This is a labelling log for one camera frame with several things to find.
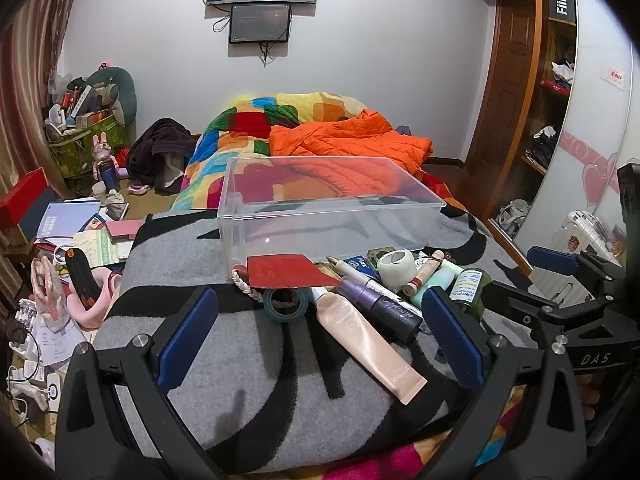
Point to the beige cylindrical lip tube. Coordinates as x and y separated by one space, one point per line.
425 272

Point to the pink book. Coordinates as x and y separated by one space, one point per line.
122 228

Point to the striped brown curtain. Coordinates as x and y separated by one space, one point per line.
30 85

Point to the orange down jacket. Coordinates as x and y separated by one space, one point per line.
350 140

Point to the colourful patchwork quilt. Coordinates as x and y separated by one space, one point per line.
235 130

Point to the green storage basket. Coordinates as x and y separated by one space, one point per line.
70 157

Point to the green jar with white label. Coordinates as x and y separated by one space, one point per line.
470 290

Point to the black hair brush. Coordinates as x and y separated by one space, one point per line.
80 275

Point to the white bag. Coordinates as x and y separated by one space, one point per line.
512 215

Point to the dark brown clothes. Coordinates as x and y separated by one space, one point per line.
160 145

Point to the white bandage roll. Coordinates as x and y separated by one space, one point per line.
397 277

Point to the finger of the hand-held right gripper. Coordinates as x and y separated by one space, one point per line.
552 260
520 305

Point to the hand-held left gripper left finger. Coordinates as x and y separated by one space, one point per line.
185 335

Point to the mint green bottle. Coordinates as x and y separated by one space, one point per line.
442 278

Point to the small olive gold box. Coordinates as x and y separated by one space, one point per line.
380 254

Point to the person's right hand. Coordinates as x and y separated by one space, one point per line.
589 395

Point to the red box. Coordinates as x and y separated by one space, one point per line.
22 190

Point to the teal tape roll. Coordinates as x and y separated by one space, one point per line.
272 310

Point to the grey black blanket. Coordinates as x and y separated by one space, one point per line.
240 385

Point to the black box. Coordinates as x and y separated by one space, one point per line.
560 2

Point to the pink transparent bag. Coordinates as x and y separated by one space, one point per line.
47 285

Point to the blue white notebook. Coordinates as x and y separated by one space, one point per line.
65 220

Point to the blue white packet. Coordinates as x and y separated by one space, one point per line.
357 262

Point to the red white sticker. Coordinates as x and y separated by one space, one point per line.
614 76

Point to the beige cream tube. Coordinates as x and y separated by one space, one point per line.
360 340

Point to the wooden wardrobe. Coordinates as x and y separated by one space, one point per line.
550 40

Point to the white pen with gold tip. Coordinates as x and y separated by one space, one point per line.
350 270

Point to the green cream booklet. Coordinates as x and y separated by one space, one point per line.
95 247

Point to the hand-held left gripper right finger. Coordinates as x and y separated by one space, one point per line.
452 335

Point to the white sliding wardrobe door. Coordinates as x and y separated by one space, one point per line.
590 110

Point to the green curved pillow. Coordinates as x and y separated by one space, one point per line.
125 90

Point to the white paper sheet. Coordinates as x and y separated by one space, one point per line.
60 342

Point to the pink plastic loop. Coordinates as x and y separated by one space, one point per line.
95 317

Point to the pink bunny toy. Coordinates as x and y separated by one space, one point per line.
102 150

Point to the purple mascara tube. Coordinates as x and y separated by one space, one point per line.
380 307

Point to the clear plastic box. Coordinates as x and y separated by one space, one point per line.
325 210

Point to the wooden door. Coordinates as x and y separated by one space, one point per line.
505 85

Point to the red card envelope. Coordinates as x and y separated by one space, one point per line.
285 270

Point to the purple cloth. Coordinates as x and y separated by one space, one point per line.
402 131

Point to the small black wall monitor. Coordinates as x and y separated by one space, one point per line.
260 22

